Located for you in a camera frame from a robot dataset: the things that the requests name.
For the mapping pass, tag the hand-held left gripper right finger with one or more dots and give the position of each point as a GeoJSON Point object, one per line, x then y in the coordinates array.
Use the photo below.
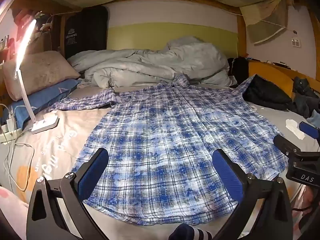
{"type": "Point", "coordinates": [227, 177]}

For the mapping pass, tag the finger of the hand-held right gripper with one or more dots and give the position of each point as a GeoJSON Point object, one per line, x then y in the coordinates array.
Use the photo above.
{"type": "Point", "coordinates": [283, 142]}
{"type": "Point", "coordinates": [308, 129]}

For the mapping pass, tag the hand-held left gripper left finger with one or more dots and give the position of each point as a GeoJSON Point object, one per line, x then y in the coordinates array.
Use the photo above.
{"type": "Point", "coordinates": [92, 172]}

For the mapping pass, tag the blue plaid shirt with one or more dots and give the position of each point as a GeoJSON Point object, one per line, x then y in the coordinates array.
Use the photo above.
{"type": "Point", "coordinates": [162, 135]}

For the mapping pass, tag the dark clothes pile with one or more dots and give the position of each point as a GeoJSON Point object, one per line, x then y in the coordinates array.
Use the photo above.
{"type": "Point", "coordinates": [303, 97]}

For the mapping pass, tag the white cloth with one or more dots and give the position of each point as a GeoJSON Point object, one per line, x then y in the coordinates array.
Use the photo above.
{"type": "Point", "coordinates": [293, 127]}

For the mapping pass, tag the black folded jacket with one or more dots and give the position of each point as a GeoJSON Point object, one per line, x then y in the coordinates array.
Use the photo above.
{"type": "Point", "coordinates": [265, 92]}

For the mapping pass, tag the white desk lamp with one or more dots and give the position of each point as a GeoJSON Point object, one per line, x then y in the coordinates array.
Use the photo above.
{"type": "Point", "coordinates": [45, 123]}

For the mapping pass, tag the person's striped socked foot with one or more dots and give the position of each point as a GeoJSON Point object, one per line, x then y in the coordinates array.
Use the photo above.
{"type": "Point", "coordinates": [185, 232]}

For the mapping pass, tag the pink cloth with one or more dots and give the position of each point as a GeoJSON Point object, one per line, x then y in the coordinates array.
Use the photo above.
{"type": "Point", "coordinates": [12, 202]}

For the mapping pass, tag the black cloth on pillow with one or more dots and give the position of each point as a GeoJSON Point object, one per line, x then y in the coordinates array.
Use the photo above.
{"type": "Point", "coordinates": [238, 68]}

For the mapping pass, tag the blue pillow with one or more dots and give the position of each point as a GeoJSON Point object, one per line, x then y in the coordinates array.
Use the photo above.
{"type": "Point", "coordinates": [50, 93]}

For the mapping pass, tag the beige pillow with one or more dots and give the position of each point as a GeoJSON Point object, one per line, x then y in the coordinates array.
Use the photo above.
{"type": "Point", "coordinates": [40, 72]}

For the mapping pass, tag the hanging beige cloth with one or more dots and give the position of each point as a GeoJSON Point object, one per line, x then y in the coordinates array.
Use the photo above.
{"type": "Point", "coordinates": [267, 22]}

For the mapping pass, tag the grey duvet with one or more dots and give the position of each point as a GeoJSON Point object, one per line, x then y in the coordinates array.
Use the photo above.
{"type": "Point", "coordinates": [150, 65]}

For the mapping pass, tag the cluttered wooden shelf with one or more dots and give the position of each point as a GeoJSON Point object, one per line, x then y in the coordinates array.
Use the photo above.
{"type": "Point", "coordinates": [45, 42]}

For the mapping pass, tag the white wall socket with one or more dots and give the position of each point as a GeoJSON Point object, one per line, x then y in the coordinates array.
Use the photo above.
{"type": "Point", "coordinates": [296, 42]}

